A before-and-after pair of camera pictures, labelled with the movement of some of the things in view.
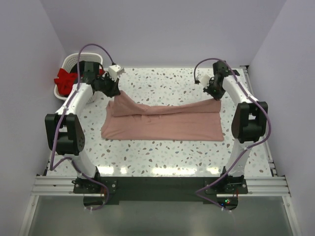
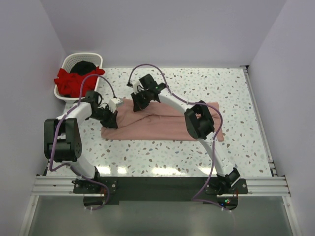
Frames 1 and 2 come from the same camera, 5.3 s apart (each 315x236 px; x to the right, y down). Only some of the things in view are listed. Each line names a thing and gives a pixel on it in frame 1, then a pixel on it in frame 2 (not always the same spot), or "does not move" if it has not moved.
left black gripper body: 111,86 -> 108,118
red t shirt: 65,81 does not move
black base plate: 163,189 does not move
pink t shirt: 125,118 does not move
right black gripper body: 212,90 -> 140,99
